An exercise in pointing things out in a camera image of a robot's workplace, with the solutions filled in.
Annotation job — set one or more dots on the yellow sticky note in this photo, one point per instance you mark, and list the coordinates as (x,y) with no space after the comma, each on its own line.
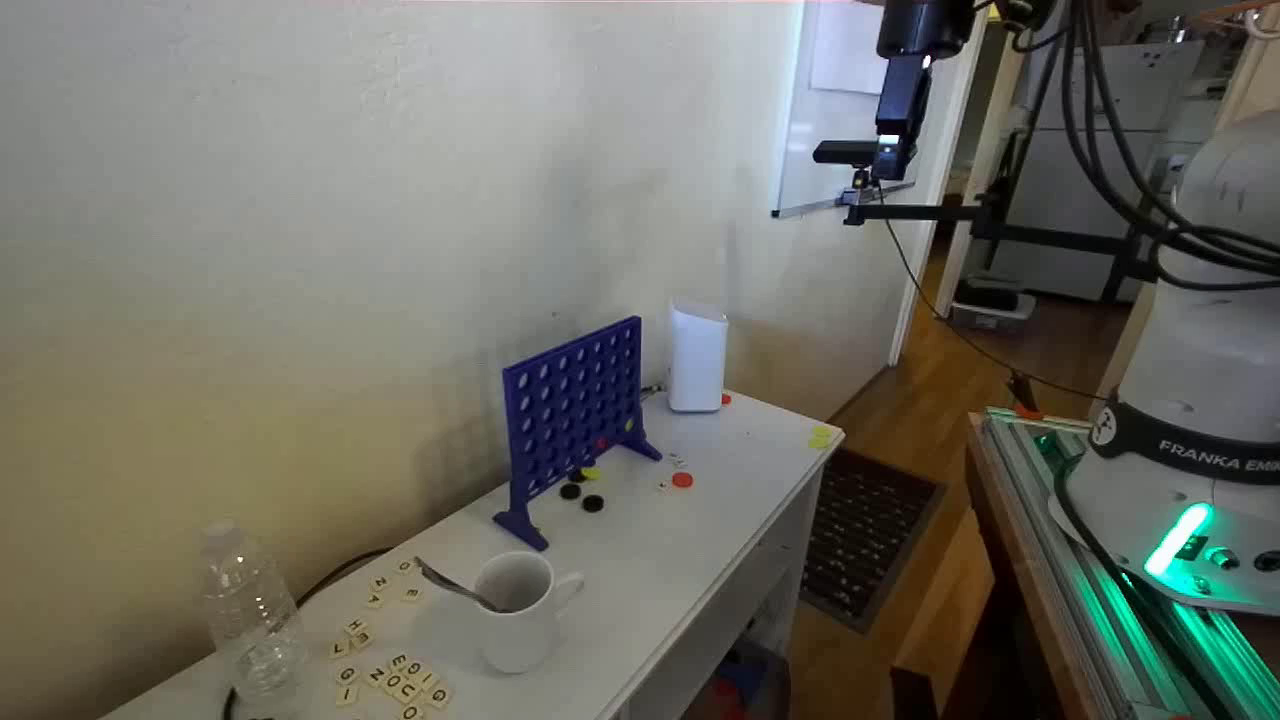
(823,437)

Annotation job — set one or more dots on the white mug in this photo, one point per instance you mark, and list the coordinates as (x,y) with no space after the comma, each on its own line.
(533,599)

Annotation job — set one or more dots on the metal spoon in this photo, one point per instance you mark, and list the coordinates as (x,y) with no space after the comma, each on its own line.
(452,585)

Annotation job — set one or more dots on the white cylindrical container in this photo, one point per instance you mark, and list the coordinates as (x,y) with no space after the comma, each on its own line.
(699,362)

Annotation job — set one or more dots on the camera on tripod arm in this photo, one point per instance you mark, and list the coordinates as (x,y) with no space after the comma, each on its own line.
(914,39)

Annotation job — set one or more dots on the blue connect four grid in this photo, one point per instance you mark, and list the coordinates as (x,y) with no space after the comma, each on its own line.
(567,410)

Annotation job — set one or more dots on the white table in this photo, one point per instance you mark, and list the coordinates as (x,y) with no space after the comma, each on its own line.
(688,555)

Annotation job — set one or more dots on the black game disc front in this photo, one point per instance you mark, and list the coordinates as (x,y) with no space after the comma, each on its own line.
(593,501)

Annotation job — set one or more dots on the red game disc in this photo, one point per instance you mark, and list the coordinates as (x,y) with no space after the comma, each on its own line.
(681,476)

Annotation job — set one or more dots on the clear plastic bottle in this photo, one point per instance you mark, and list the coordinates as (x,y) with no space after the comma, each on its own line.
(249,620)

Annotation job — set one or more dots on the black floor mat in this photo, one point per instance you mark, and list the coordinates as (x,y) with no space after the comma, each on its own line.
(860,535)

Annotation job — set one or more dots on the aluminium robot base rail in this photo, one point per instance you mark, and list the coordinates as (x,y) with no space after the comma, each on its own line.
(1108,646)

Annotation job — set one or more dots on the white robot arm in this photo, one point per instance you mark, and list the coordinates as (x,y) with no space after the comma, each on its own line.
(1183,471)

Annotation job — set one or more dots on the whiteboard on wall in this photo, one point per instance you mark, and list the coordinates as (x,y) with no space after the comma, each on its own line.
(835,98)

